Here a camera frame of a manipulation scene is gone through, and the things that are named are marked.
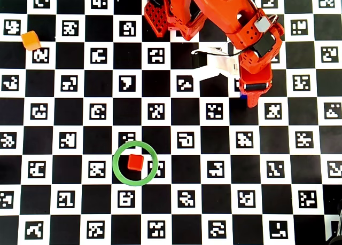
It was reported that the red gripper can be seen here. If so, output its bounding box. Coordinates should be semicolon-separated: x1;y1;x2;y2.
238;24;285;109

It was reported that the orange cube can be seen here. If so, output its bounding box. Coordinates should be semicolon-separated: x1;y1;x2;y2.
20;30;42;52

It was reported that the black white marker checkerboard mat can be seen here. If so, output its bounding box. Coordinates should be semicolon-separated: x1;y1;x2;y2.
0;0;342;245

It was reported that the green flat ring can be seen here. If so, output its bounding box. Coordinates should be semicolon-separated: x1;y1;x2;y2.
112;140;159;187

